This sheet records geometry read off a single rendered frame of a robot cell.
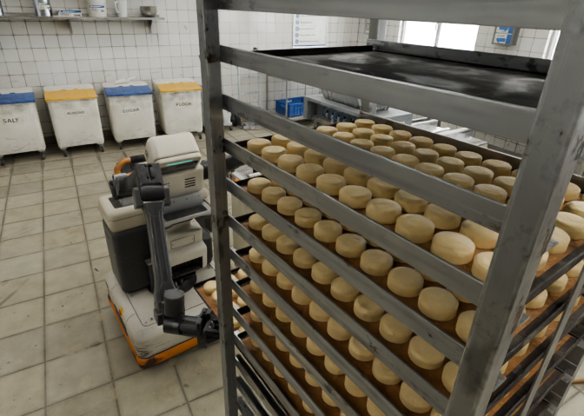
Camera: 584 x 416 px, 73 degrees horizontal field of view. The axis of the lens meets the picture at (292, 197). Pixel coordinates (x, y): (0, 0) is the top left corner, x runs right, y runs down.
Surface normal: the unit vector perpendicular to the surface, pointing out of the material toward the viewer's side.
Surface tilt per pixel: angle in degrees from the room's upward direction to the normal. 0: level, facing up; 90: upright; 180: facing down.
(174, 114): 92
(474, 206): 90
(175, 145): 43
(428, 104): 90
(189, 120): 94
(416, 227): 0
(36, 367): 0
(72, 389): 0
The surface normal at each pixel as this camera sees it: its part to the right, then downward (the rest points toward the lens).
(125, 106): 0.47, 0.41
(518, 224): -0.81, 0.24
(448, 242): 0.03, -0.90
